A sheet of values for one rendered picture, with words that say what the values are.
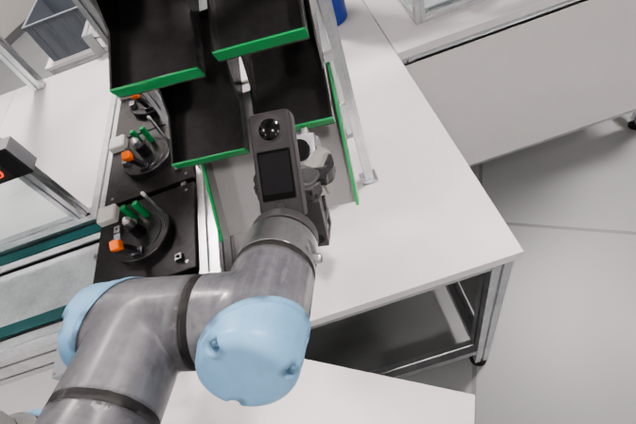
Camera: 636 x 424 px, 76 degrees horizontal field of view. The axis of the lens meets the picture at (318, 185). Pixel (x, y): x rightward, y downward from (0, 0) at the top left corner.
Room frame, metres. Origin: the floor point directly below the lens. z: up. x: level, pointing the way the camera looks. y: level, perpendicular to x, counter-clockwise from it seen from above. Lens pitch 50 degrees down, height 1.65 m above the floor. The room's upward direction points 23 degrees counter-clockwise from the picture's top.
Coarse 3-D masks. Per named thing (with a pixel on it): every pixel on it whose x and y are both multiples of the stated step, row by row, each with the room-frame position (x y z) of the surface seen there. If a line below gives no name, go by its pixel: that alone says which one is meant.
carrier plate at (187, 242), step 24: (168, 192) 0.73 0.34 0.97; (192, 192) 0.70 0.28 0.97; (120, 216) 0.72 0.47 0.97; (192, 216) 0.63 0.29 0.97; (192, 240) 0.56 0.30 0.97; (96, 264) 0.61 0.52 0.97; (120, 264) 0.58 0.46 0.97; (144, 264) 0.55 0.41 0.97; (168, 264) 0.53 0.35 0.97; (192, 264) 0.50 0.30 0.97
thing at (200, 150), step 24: (216, 72) 0.66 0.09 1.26; (168, 96) 0.64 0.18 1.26; (192, 96) 0.64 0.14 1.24; (216, 96) 0.62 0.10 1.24; (240, 96) 0.59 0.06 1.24; (168, 120) 0.60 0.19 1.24; (192, 120) 0.60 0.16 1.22; (216, 120) 0.58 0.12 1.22; (240, 120) 0.54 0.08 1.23; (192, 144) 0.56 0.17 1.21; (216, 144) 0.54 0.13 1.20; (240, 144) 0.52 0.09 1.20
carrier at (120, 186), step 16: (144, 128) 0.92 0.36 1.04; (160, 128) 0.99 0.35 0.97; (112, 144) 0.98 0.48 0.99; (128, 144) 0.98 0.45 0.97; (144, 144) 0.87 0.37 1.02; (160, 144) 0.89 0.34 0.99; (112, 160) 0.94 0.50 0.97; (144, 160) 0.86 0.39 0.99; (160, 160) 0.83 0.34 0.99; (112, 176) 0.87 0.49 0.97; (128, 176) 0.85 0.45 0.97; (144, 176) 0.81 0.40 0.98; (160, 176) 0.80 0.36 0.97; (176, 176) 0.77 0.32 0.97; (192, 176) 0.75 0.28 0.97; (112, 192) 0.81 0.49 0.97; (128, 192) 0.79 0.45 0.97; (160, 192) 0.76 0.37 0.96
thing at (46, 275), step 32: (64, 224) 0.78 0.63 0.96; (96, 224) 0.75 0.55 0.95; (0, 256) 0.78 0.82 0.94; (32, 256) 0.74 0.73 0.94; (64, 256) 0.72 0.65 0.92; (0, 288) 0.71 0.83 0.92; (32, 288) 0.66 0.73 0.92; (64, 288) 0.62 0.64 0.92; (0, 320) 0.61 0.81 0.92; (32, 320) 0.55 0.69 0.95
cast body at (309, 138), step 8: (304, 128) 0.46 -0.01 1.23; (296, 136) 0.43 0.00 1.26; (304, 136) 0.42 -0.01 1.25; (312, 136) 0.42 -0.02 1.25; (304, 144) 0.40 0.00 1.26; (312, 144) 0.41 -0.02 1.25; (320, 144) 0.44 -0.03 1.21; (304, 152) 0.39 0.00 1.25; (312, 152) 0.40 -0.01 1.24; (304, 160) 0.39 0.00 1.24
